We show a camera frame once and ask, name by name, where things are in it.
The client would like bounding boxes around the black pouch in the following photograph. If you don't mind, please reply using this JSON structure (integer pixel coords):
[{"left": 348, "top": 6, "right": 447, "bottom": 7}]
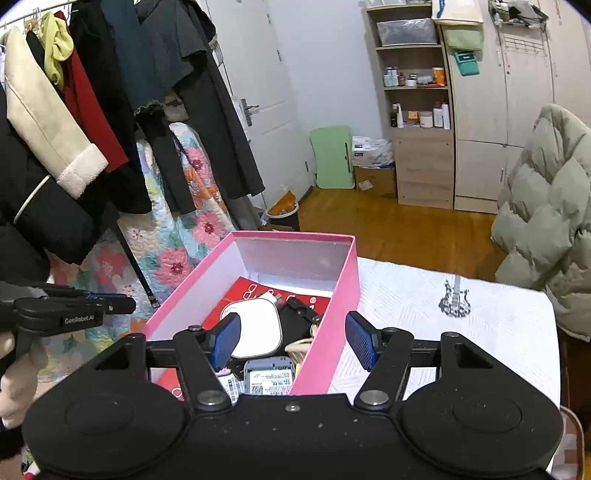
[{"left": 276, "top": 295, "right": 325, "bottom": 360}]

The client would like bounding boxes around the rounded square compact case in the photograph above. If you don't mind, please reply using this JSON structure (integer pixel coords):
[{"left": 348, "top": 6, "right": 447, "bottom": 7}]
[{"left": 221, "top": 298, "right": 283, "bottom": 360}]

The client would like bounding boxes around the clear plastic storage bin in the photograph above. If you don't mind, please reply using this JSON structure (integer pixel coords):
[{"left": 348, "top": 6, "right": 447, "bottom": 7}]
[{"left": 376, "top": 18, "right": 438, "bottom": 48}]

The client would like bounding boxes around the white door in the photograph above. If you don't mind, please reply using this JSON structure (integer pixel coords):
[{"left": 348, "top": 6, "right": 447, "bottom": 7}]
[{"left": 203, "top": 0, "right": 320, "bottom": 217}]

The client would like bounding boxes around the pale green hanging bag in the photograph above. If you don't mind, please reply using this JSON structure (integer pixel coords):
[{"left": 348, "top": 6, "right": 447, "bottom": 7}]
[{"left": 443, "top": 27, "right": 485, "bottom": 52}]

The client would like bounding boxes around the teal hanging organizer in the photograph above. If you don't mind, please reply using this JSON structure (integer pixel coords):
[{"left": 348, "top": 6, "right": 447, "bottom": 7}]
[{"left": 452, "top": 50, "right": 481, "bottom": 78}]

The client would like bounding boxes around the white tote bag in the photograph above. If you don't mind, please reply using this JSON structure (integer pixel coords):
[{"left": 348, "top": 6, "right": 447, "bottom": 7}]
[{"left": 431, "top": 0, "right": 485, "bottom": 25}]

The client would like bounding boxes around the yellow-green garment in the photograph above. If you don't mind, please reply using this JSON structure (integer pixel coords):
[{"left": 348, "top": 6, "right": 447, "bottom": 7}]
[{"left": 39, "top": 11, "right": 75, "bottom": 92}]

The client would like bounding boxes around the cream coat with fleece cuff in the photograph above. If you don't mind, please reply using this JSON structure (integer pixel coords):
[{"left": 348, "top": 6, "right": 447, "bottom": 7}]
[{"left": 4, "top": 27, "right": 110, "bottom": 200}]

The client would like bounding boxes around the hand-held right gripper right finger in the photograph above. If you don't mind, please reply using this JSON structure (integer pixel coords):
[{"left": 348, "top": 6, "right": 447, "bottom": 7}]
[{"left": 345, "top": 311, "right": 495, "bottom": 412}]

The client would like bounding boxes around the metal door handle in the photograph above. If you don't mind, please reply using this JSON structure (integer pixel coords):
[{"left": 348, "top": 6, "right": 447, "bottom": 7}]
[{"left": 240, "top": 97, "right": 260, "bottom": 128}]

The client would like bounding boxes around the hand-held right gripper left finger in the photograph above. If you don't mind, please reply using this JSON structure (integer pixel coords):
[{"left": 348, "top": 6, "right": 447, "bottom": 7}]
[{"left": 95, "top": 311, "right": 243, "bottom": 412}]

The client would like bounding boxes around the wooden shelf cabinet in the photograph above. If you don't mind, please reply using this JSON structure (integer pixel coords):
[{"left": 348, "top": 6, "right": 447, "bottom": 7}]
[{"left": 362, "top": 4, "right": 456, "bottom": 210}]

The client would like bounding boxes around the red garment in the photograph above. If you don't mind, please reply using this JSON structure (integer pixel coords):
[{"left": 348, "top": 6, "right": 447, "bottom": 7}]
[{"left": 54, "top": 11, "right": 130, "bottom": 175}]

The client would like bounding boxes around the pink cardboard box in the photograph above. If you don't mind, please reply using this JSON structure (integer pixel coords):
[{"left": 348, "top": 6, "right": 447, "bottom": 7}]
[{"left": 142, "top": 231, "right": 360, "bottom": 398}]

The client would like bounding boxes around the black coat with white piping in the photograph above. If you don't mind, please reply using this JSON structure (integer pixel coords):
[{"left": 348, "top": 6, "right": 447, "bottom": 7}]
[{"left": 0, "top": 88, "right": 118, "bottom": 280}]

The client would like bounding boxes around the dark grey long coat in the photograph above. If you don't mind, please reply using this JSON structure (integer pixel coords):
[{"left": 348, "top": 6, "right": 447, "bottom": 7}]
[{"left": 139, "top": 0, "right": 267, "bottom": 216}]

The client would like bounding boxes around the white tissue pack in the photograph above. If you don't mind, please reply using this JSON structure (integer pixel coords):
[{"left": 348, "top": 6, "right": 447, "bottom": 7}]
[{"left": 352, "top": 136, "right": 394, "bottom": 168}]

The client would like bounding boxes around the person's left hand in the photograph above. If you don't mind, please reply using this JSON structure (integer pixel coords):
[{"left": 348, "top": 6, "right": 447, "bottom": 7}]
[{"left": 0, "top": 331, "right": 48, "bottom": 430}]

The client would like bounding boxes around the green puffer jacket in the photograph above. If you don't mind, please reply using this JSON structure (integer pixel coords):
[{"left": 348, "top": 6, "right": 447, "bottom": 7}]
[{"left": 490, "top": 104, "right": 591, "bottom": 343}]

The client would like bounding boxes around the dark teal garment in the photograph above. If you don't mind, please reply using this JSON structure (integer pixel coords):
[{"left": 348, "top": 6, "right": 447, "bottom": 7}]
[{"left": 100, "top": 0, "right": 163, "bottom": 112}]

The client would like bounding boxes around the green folding board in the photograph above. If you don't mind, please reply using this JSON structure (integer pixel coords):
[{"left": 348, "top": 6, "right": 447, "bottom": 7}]
[{"left": 308, "top": 126, "right": 355, "bottom": 190}]

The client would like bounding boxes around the white patterned tablecloth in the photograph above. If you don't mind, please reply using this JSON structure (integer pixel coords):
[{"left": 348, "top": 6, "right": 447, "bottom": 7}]
[{"left": 329, "top": 256, "right": 562, "bottom": 408}]

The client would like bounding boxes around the red printed paper sheet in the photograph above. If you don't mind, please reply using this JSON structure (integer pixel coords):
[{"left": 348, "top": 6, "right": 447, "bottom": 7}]
[{"left": 154, "top": 276, "right": 334, "bottom": 400}]

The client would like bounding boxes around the wire hanging basket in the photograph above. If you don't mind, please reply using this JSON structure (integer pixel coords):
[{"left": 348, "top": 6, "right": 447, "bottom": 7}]
[{"left": 488, "top": 0, "right": 550, "bottom": 32}]

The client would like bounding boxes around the cream hair claw clip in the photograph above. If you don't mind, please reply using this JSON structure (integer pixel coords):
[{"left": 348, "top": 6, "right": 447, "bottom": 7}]
[{"left": 284, "top": 338, "right": 320, "bottom": 367}]

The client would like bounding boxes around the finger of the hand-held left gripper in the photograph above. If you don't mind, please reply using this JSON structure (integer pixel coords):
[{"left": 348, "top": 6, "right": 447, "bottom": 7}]
[
  {"left": 44, "top": 285, "right": 127, "bottom": 302},
  {"left": 95, "top": 295, "right": 137, "bottom": 317}
]

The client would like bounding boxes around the light wooden wardrobe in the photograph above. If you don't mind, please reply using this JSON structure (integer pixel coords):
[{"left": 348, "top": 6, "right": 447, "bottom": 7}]
[{"left": 442, "top": 0, "right": 591, "bottom": 216}]

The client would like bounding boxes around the black strap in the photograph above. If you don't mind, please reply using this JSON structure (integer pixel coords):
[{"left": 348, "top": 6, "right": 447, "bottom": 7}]
[{"left": 117, "top": 225, "right": 161, "bottom": 311}]

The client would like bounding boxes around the trash bin with orange bag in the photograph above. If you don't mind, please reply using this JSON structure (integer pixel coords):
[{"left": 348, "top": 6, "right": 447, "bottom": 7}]
[{"left": 265, "top": 191, "right": 302, "bottom": 232}]

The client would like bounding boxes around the black hanging coat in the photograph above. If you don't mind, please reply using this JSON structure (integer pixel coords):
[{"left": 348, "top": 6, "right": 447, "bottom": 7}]
[{"left": 69, "top": 0, "right": 154, "bottom": 216}]

